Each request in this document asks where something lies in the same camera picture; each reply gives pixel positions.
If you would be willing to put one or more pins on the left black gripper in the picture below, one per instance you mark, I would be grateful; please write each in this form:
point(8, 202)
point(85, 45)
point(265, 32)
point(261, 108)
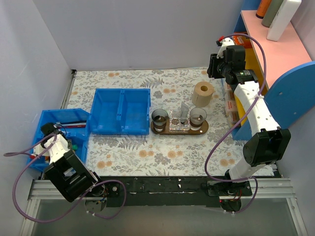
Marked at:
point(47, 129)

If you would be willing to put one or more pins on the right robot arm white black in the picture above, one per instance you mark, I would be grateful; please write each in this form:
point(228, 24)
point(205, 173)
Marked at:
point(268, 142)

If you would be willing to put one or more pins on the white toothpaste tube black cap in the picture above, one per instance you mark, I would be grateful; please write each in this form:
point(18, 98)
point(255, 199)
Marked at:
point(184, 112)

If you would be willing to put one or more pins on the orange bottle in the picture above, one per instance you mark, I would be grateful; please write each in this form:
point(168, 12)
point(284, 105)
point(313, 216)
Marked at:
point(262, 8)

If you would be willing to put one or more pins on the colourful shelf unit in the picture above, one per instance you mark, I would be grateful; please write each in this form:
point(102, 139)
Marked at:
point(290, 88)

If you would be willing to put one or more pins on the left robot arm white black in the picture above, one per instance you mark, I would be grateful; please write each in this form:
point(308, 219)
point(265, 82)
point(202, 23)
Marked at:
point(66, 170)

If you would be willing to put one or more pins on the orange snack box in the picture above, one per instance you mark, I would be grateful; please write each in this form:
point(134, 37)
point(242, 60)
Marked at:
point(242, 41)

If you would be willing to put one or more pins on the red toothbrush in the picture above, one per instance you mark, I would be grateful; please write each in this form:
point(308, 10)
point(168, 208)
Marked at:
point(74, 126)

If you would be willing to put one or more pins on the brown toilet paper roll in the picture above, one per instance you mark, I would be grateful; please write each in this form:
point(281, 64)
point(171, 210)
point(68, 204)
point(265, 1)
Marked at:
point(202, 94)

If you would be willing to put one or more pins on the clear glass cup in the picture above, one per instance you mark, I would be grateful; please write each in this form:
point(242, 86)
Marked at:
point(197, 117)

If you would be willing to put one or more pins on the blue toiletry bin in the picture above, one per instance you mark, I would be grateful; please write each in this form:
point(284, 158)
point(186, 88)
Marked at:
point(78, 136)

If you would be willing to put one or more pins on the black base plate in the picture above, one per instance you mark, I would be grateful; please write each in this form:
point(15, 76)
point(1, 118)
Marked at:
point(169, 191)

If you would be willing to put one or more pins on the oval wooden tray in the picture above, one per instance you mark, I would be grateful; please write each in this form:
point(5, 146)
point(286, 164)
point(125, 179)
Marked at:
point(168, 131)

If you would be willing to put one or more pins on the grey bottle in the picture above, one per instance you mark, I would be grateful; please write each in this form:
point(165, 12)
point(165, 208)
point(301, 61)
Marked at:
point(271, 12)

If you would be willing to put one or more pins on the blue double bin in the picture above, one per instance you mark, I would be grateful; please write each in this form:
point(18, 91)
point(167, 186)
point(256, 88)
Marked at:
point(118, 111)

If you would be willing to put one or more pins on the black toothbrush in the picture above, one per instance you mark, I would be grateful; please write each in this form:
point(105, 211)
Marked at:
point(66, 123)

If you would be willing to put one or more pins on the clear acrylic holder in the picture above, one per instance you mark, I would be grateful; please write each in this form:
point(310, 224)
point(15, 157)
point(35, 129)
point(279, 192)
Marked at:
point(174, 118)

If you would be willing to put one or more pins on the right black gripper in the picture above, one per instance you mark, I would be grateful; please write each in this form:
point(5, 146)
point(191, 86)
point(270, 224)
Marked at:
point(211, 65)

